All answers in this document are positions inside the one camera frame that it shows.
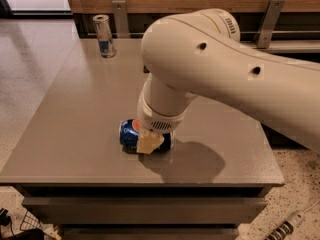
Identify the black wire basket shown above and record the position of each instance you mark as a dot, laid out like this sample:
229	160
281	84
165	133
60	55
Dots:
30	227

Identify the grey drawer cabinet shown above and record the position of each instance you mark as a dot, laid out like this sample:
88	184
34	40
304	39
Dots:
72	171

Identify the silver blue energy drink can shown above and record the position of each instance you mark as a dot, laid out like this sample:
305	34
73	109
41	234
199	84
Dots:
104	35

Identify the metal bracket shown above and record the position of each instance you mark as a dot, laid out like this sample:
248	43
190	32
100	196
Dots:
119	8
264	35

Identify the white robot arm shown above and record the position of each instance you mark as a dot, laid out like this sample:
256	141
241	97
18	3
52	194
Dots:
200	54

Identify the white power strip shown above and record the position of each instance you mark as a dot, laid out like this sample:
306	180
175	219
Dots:
289	225

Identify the blue pepsi can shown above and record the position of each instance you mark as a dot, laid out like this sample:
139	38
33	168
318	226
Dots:
129	134

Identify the right metal bracket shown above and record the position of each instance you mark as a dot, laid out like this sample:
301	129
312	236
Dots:
264	35

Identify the left metal bracket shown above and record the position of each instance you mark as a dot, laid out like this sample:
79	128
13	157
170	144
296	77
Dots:
119	8

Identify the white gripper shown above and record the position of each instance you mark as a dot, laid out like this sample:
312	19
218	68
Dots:
156	121

